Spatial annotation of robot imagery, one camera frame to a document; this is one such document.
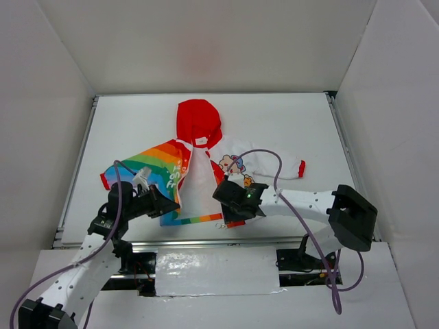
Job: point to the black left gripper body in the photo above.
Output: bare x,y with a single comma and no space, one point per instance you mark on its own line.
152,199

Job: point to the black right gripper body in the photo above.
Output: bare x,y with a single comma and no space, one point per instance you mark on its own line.
226,193

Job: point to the rainbow and white hooded jacket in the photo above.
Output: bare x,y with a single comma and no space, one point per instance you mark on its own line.
188,168

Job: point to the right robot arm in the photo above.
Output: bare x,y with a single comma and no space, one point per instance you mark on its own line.
349,218

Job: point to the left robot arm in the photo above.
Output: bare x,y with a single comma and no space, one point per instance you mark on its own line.
102,254

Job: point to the white foil-covered plate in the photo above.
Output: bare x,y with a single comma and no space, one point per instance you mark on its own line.
216,271

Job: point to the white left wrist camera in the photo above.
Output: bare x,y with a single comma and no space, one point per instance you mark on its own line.
140,180

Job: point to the aluminium table frame rail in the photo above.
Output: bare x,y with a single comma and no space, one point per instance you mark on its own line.
149,243

